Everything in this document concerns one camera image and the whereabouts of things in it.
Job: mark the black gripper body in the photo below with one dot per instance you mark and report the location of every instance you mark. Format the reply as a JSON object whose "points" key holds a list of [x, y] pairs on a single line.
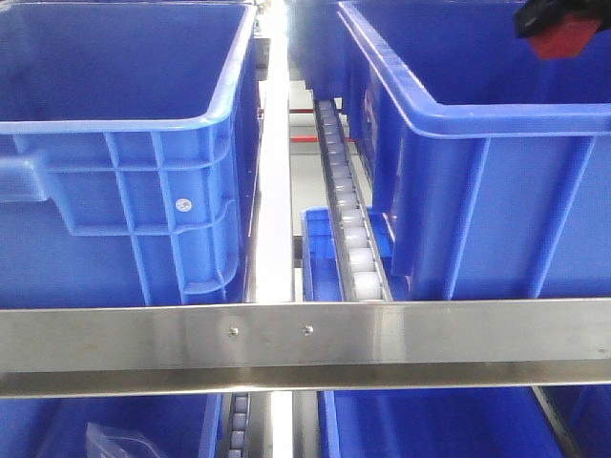
{"points": [[536, 16]]}

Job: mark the red cube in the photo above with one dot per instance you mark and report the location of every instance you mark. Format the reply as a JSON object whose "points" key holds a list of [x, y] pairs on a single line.
{"points": [[567, 38]]}

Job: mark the steel front shelf beam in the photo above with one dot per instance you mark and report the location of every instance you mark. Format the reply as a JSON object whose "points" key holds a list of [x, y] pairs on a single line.
{"points": [[303, 346]]}

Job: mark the large blue crate right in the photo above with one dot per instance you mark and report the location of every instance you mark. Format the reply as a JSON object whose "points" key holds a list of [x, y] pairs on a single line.
{"points": [[490, 165]]}

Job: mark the large blue crate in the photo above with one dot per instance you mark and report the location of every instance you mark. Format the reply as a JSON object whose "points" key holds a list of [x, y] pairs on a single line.
{"points": [[129, 138], [490, 165]]}

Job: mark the roller conveyor track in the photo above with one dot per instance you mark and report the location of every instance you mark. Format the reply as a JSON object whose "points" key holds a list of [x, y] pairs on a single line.
{"points": [[360, 267]]}

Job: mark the blue crate below middle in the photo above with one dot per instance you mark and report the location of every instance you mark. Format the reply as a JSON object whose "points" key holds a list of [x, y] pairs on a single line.
{"points": [[321, 277]]}

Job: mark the blue crate bottom right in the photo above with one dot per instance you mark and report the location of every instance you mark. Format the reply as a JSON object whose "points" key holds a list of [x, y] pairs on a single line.
{"points": [[455, 422]]}

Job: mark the large blue crate left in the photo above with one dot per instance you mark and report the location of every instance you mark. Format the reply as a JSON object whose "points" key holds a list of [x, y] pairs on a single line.
{"points": [[129, 138]]}

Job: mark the blue crate bottom left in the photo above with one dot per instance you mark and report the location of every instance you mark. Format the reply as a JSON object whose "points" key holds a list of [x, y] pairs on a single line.
{"points": [[140, 426]]}

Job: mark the clear plastic bag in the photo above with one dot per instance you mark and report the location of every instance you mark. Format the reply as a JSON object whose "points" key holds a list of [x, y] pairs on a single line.
{"points": [[105, 442]]}

